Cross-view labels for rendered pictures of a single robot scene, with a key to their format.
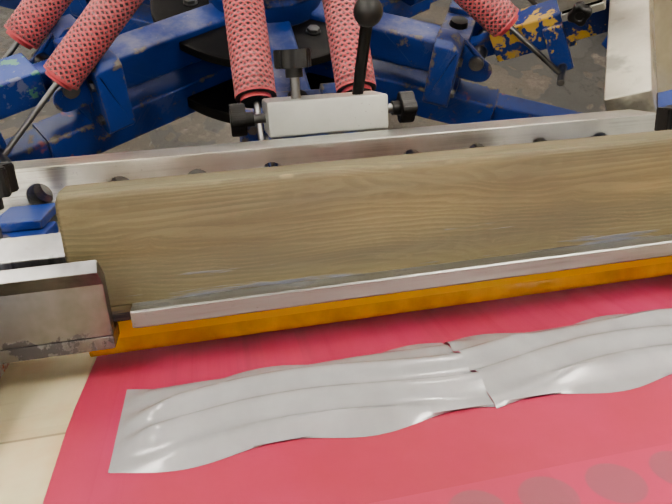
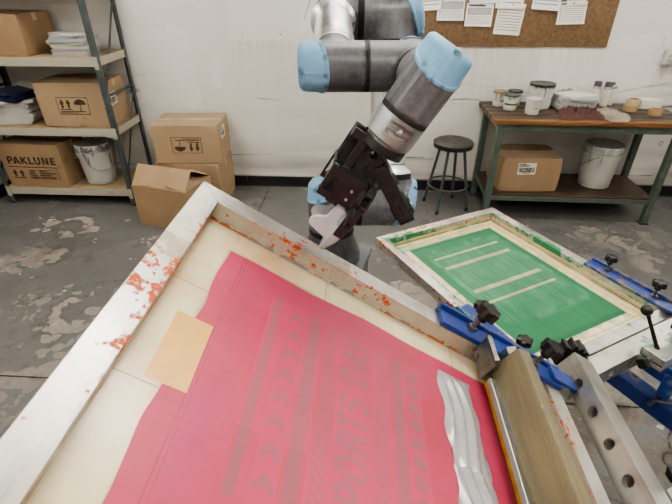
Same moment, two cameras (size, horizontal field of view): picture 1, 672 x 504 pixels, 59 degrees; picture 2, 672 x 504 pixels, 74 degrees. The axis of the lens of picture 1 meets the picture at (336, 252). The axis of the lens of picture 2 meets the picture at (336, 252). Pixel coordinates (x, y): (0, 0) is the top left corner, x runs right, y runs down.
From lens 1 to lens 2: 0.59 m
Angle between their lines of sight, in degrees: 77
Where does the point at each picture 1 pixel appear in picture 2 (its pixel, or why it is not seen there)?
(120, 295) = (497, 376)
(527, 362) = (474, 490)
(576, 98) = not seen: outside the picture
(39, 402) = (465, 366)
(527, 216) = not seen: outside the picture
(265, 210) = (529, 404)
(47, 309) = (487, 357)
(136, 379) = (474, 389)
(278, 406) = (457, 409)
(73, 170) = (592, 390)
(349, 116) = not seen: outside the picture
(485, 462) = (431, 441)
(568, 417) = (447, 480)
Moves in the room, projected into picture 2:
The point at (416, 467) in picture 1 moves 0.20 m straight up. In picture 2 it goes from (431, 425) to (450, 321)
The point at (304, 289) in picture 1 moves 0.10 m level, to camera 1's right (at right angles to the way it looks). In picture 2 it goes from (504, 425) to (501, 484)
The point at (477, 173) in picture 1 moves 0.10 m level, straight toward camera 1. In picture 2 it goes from (564, 481) to (488, 440)
